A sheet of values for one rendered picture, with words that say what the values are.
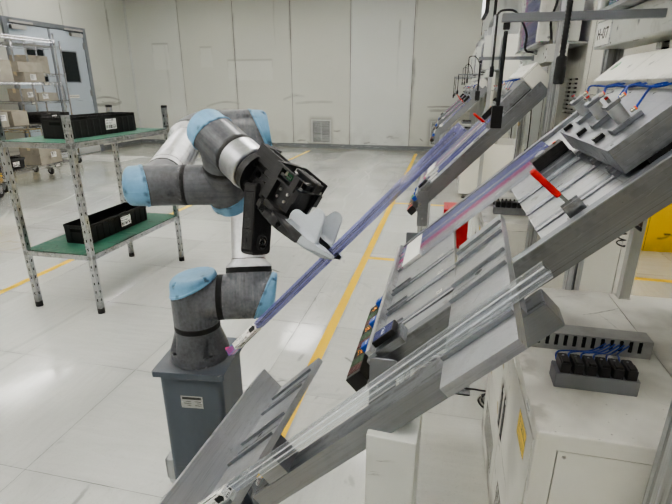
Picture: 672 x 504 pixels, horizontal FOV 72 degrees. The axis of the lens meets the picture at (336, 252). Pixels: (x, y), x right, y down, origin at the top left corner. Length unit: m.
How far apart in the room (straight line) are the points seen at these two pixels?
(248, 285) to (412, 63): 8.65
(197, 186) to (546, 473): 0.84
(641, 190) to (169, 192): 0.76
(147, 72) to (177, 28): 1.17
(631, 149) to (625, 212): 0.10
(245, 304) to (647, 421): 0.87
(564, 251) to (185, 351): 0.88
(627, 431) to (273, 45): 9.67
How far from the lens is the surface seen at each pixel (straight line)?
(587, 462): 1.05
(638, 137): 0.86
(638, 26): 1.24
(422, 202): 2.23
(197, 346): 1.23
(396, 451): 0.60
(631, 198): 0.83
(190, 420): 1.34
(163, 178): 0.89
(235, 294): 1.17
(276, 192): 0.71
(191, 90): 10.96
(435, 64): 9.59
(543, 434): 1.00
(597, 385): 1.14
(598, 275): 2.48
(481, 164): 5.51
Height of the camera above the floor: 1.22
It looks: 20 degrees down
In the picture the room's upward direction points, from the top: straight up
